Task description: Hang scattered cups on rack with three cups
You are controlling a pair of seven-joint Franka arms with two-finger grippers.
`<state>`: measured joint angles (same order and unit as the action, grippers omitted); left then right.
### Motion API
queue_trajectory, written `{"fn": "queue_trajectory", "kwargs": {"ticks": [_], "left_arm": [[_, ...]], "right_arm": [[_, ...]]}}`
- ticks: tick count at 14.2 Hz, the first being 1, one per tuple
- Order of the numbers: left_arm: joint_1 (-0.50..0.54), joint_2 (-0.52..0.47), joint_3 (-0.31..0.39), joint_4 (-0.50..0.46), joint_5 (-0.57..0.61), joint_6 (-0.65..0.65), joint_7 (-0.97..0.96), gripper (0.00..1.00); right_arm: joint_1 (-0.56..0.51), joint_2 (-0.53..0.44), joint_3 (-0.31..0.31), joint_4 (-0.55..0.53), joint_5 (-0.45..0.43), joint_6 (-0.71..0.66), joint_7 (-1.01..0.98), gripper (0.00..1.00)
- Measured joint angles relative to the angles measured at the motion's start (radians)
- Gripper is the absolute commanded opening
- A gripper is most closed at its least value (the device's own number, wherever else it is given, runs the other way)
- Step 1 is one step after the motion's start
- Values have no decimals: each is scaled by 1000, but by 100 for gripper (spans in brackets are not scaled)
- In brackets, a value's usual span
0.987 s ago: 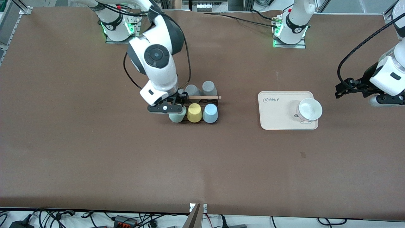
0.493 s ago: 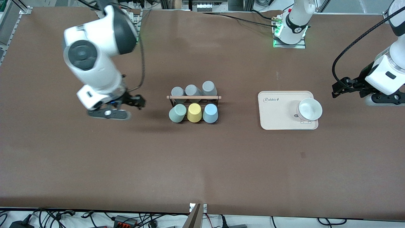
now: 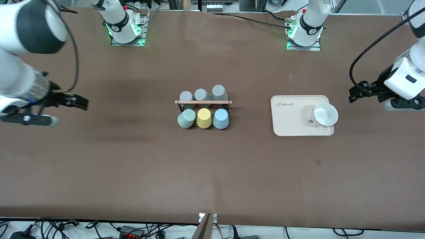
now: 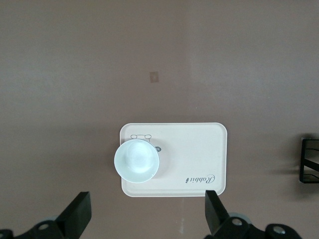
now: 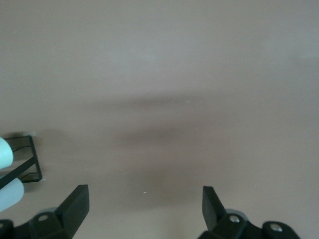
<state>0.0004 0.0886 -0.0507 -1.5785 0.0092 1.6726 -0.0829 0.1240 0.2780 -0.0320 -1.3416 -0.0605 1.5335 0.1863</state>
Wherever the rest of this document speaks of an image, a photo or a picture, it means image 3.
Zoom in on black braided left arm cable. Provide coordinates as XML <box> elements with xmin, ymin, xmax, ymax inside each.
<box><xmin>349</xmin><ymin>10</ymin><xmax>425</xmax><ymax>88</ymax></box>

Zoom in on beige rabbit print tray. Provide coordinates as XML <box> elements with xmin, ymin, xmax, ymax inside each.
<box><xmin>271</xmin><ymin>95</ymin><xmax>334</xmax><ymax>136</ymax></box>

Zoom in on black looped floor cable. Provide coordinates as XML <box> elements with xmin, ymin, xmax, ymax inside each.
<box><xmin>333</xmin><ymin>228</ymin><xmax>365</xmax><ymax>236</ymax></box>

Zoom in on black power strip orange switches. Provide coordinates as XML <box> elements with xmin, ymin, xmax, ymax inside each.
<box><xmin>119</xmin><ymin>226</ymin><xmax>145</xmax><ymax>238</ymax></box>

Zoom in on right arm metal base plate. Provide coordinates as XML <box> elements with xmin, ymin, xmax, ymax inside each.
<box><xmin>111</xmin><ymin>10</ymin><xmax>149</xmax><ymax>46</ymax></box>

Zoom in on black wire cup rack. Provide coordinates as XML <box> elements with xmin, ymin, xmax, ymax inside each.
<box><xmin>175</xmin><ymin>100</ymin><xmax>233</xmax><ymax>128</ymax></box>

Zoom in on short black table cable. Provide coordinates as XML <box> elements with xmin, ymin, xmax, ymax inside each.
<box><xmin>264</xmin><ymin>11</ymin><xmax>289</xmax><ymax>22</ymax></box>

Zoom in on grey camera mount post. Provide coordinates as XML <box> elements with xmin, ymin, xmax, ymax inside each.
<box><xmin>193</xmin><ymin>213</ymin><xmax>213</xmax><ymax>239</ymax></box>

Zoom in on yellow cup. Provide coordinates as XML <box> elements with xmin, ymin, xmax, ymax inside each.
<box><xmin>196</xmin><ymin>109</ymin><xmax>213</xmax><ymax>129</ymax></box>

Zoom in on grey terminal block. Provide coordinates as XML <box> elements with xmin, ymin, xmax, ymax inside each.
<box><xmin>206</xmin><ymin>3</ymin><xmax>239</xmax><ymax>13</ymax></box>

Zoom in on white bowl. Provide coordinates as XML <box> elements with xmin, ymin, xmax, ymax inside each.
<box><xmin>311</xmin><ymin>103</ymin><xmax>339</xmax><ymax>128</ymax></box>

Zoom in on grey cup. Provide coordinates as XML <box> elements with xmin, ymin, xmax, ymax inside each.
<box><xmin>212</xmin><ymin>85</ymin><xmax>228</xmax><ymax>107</ymax></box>
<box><xmin>194</xmin><ymin>89</ymin><xmax>212</xmax><ymax>108</ymax></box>
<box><xmin>180</xmin><ymin>91</ymin><xmax>195</xmax><ymax>109</ymax></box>

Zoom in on black power adapter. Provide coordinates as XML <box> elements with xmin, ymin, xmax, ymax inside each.
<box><xmin>9</xmin><ymin>230</ymin><xmax>37</xmax><ymax>239</ymax></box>

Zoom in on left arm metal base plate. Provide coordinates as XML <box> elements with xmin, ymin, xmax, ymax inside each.
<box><xmin>286</xmin><ymin>17</ymin><xmax>322</xmax><ymax>51</ymax></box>

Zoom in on light blue cup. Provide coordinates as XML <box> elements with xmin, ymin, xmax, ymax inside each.
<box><xmin>212</xmin><ymin>109</ymin><xmax>229</xmax><ymax>129</ymax></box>

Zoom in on pale green cup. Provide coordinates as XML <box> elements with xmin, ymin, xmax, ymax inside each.
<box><xmin>177</xmin><ymin>109</ymin><xmax>196</xmax><ymax>129</ymax></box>

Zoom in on long black table cable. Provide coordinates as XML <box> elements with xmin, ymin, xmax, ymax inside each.
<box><xmin>212</xmin><ymin>13</ymin><xmax>289</xmax><ymax>28</ymax></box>

